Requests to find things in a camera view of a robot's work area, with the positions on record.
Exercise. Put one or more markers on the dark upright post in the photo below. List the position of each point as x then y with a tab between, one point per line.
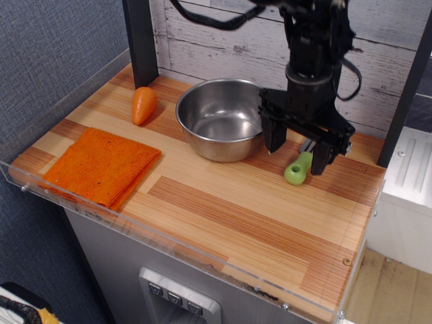
137	14
412	82

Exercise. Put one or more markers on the dark right upright post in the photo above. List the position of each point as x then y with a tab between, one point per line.
412	82

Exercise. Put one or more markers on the grey toy fridge cabinet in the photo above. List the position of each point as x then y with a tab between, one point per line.
115	259

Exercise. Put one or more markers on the white ribbed side unit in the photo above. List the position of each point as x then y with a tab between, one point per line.
408	175

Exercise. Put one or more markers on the dark left upright post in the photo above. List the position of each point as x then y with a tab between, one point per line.
137	14

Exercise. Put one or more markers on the clear acrylic front guard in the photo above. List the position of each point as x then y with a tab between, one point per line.
187	248

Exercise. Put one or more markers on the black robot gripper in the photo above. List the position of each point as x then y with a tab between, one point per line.
307	106

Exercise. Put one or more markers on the green handled grey spatula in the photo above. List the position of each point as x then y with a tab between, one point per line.
295	173

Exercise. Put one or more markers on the orange plastic carrot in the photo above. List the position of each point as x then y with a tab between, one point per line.
144	102

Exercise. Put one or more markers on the stainless steel bowl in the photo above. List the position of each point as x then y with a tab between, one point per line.
220	119

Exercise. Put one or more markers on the clear acrylic left guard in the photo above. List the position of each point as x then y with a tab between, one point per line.
18	141

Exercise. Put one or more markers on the silver dispenser button panel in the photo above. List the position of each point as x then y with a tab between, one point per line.
168	301

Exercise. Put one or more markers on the clear acrylic guard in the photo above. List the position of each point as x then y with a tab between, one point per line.
18	141
187	248

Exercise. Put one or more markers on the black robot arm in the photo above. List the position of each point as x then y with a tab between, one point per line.
318	35

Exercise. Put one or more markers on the orange folded cloth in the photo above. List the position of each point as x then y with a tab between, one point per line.
101	167

